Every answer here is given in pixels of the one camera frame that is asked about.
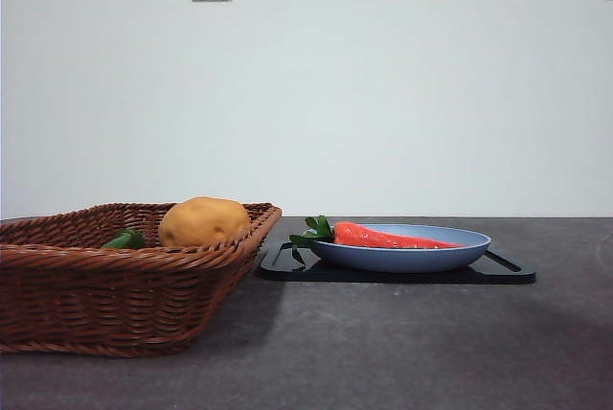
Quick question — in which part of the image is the light blue plate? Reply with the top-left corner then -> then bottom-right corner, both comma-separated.
309,223 -> 493,273

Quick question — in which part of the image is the black rectangular tray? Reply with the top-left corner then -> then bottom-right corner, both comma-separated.
258,239 -> 537,285

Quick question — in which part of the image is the green pepper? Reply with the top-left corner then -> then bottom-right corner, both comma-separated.
100,228 -> 147,251

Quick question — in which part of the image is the yellow-brown potato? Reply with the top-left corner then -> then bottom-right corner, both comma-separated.
158,195 -> 251,247

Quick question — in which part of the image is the orange carrot with green leaves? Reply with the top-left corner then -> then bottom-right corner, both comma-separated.
288,215 -> 468,271

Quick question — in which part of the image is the brown wicker basket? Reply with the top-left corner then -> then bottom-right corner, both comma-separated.
0,202 -> 283,358

